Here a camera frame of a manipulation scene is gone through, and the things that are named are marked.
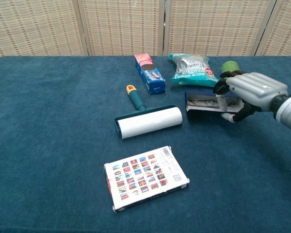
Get white postcard box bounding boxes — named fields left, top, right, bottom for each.
left=103, top=145, right=191, bottom=214

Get green white lint roller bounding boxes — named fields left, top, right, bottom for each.
left=113, top=84, right=183, bottom=140

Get black-framed eyeglasses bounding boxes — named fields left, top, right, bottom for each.
left=189, top=98, right=238, bottom=107

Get green drink can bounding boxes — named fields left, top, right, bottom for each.
left=221, top=60, right=240, bottom=73

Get pink and blue carton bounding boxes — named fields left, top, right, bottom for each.
left=133, top=53, right=166, bottom=95

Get woven bamboo folding screen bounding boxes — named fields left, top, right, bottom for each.
left=0, top=0, right=291, bottom=61

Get dark blue glasses case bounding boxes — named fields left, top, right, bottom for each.
left=184, top=90, right=245, bottom=119

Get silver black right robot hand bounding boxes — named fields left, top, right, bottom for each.
left=212, top=70, right=289, bottom=124

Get teal blue tablecloth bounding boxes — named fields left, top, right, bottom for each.
left=0, top=55, right=291, bottom=233

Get teal plastic snack bag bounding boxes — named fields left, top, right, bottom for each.
left=166, top=53, right=220, bottom=88

